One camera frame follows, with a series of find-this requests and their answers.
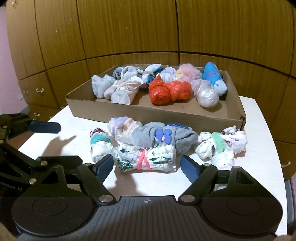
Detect orange sock roll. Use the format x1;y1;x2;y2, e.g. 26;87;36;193
166;80;193;102
149;76;171;105

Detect blue sock pink band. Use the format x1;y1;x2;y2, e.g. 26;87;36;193
202;62;228;96

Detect white pink sock bundle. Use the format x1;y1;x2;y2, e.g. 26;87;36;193
104;66;143;100

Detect white sock teal band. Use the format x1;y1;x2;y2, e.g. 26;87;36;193
90;128;115;163

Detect brown cardboard box tray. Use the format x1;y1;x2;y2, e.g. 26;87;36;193
65;64;247;135

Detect white green striped sock roll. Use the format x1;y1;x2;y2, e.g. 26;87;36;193
111;76;144;105

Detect white fluffy sock roll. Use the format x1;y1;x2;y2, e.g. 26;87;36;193
91;74;115;98

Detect grey sock roll blue stripe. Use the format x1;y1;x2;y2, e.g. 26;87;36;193
112;66;124;80

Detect pastel sock in plastic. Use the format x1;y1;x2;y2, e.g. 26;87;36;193
107;116;142;144

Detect translucent white bagged sock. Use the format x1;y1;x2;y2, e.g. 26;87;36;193
191;79;219;108

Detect metal drawer handle left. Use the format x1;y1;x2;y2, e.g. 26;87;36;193
36;88;44;96

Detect white sock green band right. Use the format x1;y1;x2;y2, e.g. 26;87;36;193
195;126;247;170

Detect pink fluffy sock with yellow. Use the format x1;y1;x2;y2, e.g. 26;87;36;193
176;63;202;83

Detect white small table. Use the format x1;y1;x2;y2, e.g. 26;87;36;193
17;95;289;237

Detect wooden wardrobe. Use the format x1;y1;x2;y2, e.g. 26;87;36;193
3;1;295;179

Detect grey sock with blue flower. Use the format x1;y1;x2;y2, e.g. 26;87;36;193
131;122;198;154

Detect light blue teal sock bundle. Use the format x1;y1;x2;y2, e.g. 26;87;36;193
142;64;163;84

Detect white ribbed sock roll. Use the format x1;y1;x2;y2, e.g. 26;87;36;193
159;66;177;83

